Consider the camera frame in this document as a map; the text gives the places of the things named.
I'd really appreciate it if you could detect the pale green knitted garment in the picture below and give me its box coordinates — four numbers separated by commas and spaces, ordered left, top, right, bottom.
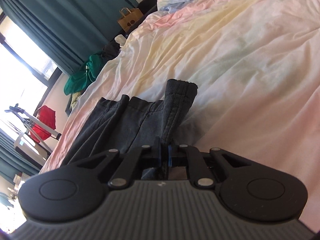
70, 91, 83, 111

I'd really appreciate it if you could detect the black garment on chair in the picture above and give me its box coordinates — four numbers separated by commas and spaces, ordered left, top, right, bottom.
102, 40, 120, 61

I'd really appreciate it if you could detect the red cloth bag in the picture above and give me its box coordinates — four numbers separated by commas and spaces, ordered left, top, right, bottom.
29, 105, 57, 144

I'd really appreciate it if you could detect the white garment on chair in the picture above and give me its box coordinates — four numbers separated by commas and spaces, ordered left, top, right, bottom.
114, 34, 127, 48

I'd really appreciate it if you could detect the pastel pink bed duvet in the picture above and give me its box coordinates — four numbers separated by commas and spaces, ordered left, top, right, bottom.
42, 0, 319, 231

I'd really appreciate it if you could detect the brown paper bag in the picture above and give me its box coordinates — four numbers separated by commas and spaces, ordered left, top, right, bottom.
117, 7, 143, 32

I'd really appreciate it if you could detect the teal curtain middle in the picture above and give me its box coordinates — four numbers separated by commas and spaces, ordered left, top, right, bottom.
0, 130, 40, 184

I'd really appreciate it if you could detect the teal curtain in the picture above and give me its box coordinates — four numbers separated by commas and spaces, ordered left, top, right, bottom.
1, 0, 138, 75
0, 130, 40, 184

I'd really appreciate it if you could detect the teal curtain right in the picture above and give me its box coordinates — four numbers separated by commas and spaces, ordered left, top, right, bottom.
1, 0, 138, 75

